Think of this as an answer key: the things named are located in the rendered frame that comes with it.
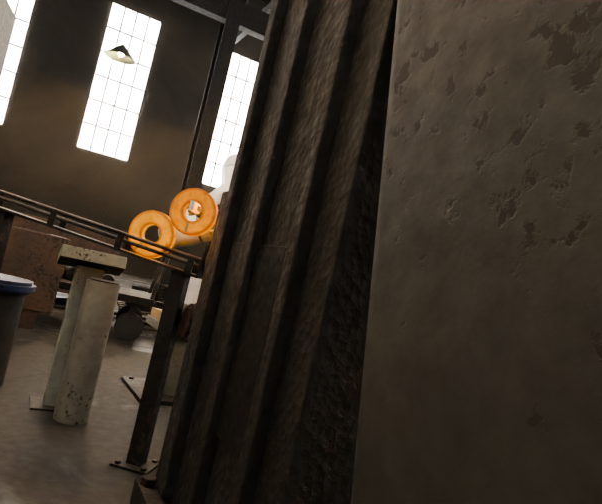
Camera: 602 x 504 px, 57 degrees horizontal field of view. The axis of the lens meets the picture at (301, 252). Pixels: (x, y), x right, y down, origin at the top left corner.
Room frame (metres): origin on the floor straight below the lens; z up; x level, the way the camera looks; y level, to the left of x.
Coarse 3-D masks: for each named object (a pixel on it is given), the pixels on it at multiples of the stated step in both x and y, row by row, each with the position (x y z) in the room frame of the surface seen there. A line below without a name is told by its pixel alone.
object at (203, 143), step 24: (192, 0) 9.33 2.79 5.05; (216, 0) 9.51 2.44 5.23; (240, 0) 9.64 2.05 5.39; (240, 24) 9.74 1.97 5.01; (264, 24) 9.93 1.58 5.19; (216, 48) 9.85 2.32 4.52; (216, 72) 9.59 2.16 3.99; (216, 96) 9.63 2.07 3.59; (216, 120) 9.68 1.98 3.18; (192, 144) 9.84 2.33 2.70; (192, 168) 9.58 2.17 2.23; (168, 264) 9.57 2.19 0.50
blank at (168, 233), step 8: (136, 216) 1.78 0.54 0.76; (144, 216) 1.78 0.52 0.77; (152, 216) 1.77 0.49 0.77; (160, 216) 1.77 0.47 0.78; (168, 216) 1.79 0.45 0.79; (136, 224) 1.78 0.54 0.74; (144, 224) 1.77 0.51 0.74; (152, 224) 1.78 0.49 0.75; (160, 224) 1.77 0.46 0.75; (168, 224) 1.76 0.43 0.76; (128, 232) 1.78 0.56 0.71; (136, 232) 1.78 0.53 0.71; (144, 232) 1.80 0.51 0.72; (160, 232) 1.77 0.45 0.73; (168, 232) 1.76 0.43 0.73; (176, 232) 1.79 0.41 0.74; (136, 240) 1.78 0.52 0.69; (160, 240) 1.77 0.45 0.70; (168, 240) 1.76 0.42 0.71; (136, 248) 1.78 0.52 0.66; (152, 248) 1.77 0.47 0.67; (144, 256) 1.77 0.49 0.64; (152, 256) 1.77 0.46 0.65; (160, 256) 1.78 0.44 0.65
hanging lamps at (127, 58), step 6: (114, 48) 10.67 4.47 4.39; (120, 48) 10.70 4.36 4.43; (126, 48) 10.83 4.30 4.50; (108, 54) 10.93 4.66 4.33; (114, 54) 11.00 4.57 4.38; (120, 54) 10.84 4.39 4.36; (126, 54) 10.67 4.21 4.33; (114, 60) 11.11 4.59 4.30; (120, 60) 11.13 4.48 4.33; (126, 60) 11.12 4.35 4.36; (132, 60) 11.02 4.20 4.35
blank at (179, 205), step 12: (180, 192) 1.76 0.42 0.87; (192, 192) 1.76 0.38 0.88; (204, 192) 1.75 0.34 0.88; (180, 204) 1.76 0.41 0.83; (204, 204) 1.75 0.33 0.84; (216, 204) 1.77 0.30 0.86; (180, 216) 1.76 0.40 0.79; (204, 216) 1.75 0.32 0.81; (216, 216) 1.76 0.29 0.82; (180, 228) 1.75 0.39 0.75; (192, 228) 1.75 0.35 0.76; (204, 228) 1.74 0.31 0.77
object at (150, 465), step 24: (0, 216) 1.84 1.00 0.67; (0, 240) 1.85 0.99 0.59; (0, 264) 1.88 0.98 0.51; (168, 288) 1.75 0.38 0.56; (168, 312) 1.74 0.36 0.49; (168, 336) 1.74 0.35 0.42; (168, 360) 1.77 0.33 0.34; (144, 384) 1.75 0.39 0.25; (144, 408) 1.75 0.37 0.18; (144, 432) 1.74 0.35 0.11; (120, 456) 1.79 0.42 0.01; (144, 456) 1.76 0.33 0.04
